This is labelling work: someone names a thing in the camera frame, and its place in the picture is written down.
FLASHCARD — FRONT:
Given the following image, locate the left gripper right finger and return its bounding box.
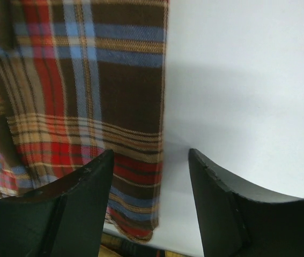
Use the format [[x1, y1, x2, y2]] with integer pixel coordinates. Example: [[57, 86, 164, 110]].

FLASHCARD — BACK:
[[188, 149, 304, 256]]

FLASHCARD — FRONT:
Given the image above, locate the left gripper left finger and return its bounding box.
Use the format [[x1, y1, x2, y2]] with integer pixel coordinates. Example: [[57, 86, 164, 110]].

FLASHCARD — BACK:
[[0, 150, 114, 256]]

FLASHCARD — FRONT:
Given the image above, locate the red brown plaid shirt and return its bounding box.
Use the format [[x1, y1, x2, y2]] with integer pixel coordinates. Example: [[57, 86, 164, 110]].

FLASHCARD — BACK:
[[0, 1, 169, 243]]

